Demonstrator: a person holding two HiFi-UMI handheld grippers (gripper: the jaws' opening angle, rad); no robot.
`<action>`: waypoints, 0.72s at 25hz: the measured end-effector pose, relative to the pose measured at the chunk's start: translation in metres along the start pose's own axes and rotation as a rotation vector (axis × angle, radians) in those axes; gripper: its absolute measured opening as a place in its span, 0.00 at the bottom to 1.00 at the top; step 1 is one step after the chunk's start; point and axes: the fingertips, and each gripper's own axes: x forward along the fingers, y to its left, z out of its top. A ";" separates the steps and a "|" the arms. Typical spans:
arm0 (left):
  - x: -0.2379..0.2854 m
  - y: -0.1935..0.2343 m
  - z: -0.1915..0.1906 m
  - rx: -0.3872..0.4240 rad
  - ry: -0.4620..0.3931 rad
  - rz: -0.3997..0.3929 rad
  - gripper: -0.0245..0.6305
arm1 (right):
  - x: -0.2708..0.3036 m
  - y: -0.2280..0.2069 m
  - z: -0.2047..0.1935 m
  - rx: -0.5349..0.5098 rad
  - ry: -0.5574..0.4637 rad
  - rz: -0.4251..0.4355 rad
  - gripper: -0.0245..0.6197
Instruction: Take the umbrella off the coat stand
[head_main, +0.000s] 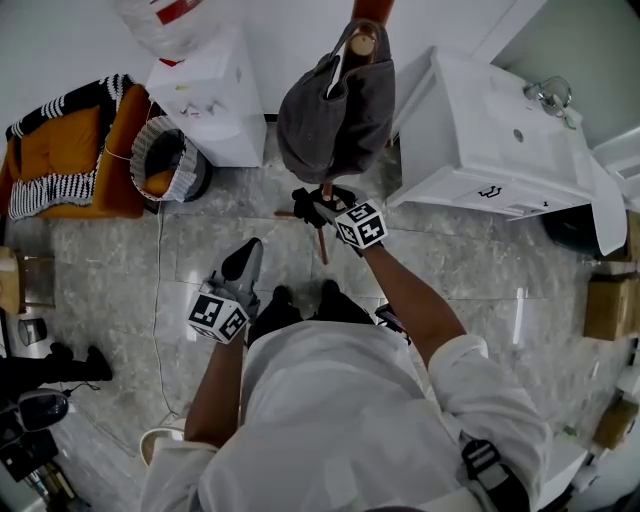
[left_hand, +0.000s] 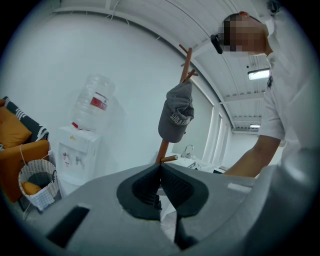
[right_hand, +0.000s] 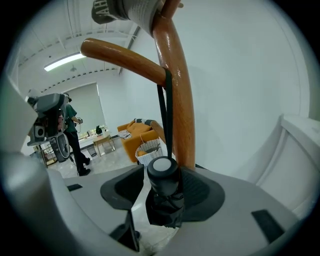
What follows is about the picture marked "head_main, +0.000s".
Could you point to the orange item in basket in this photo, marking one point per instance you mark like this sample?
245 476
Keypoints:
159 183

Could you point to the white cabinet door panel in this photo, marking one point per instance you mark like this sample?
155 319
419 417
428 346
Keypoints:
609 210

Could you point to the white woven waste basket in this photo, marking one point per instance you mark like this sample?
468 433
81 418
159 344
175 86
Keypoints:
150 137

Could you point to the black white striped blanket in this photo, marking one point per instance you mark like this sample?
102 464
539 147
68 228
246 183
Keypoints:
60 106

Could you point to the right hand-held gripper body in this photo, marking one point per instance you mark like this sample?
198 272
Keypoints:
361 225

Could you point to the grey cloth bag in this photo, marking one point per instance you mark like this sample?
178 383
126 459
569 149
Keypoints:
335 125

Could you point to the large cardboard box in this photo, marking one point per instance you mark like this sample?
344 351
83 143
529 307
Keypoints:
611 307

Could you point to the chrome faucet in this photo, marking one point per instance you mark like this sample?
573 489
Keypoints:
547 97

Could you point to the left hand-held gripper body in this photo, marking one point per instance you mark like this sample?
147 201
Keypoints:
220 315

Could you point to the black equipment box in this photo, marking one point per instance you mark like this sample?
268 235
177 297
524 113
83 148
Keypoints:
27 455

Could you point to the red black waist device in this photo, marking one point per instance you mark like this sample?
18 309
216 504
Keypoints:
392 320

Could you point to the light wooden side table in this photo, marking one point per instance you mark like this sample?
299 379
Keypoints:
9 285

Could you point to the orange armchair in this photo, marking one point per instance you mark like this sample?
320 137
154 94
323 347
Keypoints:
55 150

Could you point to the person's white shirt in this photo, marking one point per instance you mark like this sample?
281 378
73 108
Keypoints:
340 420

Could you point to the clear square tray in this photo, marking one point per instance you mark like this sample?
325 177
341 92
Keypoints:
39 282

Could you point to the person's left forearm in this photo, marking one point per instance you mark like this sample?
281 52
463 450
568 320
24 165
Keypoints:
215 390

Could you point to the white wall shelf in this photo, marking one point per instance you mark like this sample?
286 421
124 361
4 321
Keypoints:
620 165

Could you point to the wooden coat stand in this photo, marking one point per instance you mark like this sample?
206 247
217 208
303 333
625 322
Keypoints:
324 245

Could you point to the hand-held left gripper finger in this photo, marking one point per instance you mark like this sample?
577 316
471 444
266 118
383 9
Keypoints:
255 280
239 261

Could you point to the white low cabinet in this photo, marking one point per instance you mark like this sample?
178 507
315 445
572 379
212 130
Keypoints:
215 105

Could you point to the small glass cup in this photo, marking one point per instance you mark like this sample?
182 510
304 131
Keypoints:
32 331

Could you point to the small cardboard box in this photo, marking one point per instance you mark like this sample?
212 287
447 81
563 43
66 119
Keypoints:
616 422

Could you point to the person's right forearm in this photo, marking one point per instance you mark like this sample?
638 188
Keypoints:
410 305

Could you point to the black boots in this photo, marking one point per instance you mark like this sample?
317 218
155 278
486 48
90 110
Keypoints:
80 367

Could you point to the person's leg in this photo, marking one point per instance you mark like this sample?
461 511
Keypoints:
337 302
277 312

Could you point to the white plastic bag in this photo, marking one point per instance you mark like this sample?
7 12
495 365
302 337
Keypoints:
165 27

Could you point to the person's right leg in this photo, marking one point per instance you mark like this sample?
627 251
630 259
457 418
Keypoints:
337 302

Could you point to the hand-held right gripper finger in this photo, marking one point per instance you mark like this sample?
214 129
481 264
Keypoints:
327 214
352 194

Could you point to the glossy black device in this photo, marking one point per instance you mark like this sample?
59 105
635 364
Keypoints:
42 411

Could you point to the white washbasin cabinet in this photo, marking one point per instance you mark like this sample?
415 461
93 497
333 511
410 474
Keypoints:
490 145

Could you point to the person's left leg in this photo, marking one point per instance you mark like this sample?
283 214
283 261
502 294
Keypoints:
277 312

